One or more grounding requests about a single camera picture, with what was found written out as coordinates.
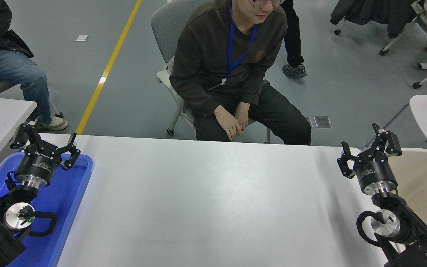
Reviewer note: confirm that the lanyard person's left hand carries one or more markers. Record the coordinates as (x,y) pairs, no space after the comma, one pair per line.
(244,113)

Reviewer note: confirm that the dark jacket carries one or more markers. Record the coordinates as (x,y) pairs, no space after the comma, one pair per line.
(373,11)

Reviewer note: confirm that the large pale bin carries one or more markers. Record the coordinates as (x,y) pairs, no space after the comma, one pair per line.
(426,178)

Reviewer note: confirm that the metal floor plate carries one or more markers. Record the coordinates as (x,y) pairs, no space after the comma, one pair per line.
(309,122)
(323,121)

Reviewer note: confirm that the standing person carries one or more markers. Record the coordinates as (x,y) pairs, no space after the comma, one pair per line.
(293,37)

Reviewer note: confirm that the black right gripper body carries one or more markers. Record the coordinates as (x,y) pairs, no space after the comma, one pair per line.
(376,174)

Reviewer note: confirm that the blue plastic tray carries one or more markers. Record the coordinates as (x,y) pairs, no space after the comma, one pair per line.
(63,207)

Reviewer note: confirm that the eyeglasses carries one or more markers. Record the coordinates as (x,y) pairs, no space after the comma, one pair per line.
(263,3)

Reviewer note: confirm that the jacket-draped chair with castor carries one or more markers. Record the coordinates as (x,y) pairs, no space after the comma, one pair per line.
(339,26)

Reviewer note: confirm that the lanyard person's right hand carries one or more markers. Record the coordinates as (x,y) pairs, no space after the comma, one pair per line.
(228,122)

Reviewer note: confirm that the seated person in jeans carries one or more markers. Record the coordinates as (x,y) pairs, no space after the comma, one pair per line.
(9,66)

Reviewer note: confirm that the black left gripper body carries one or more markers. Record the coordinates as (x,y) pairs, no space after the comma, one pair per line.
(39,163)

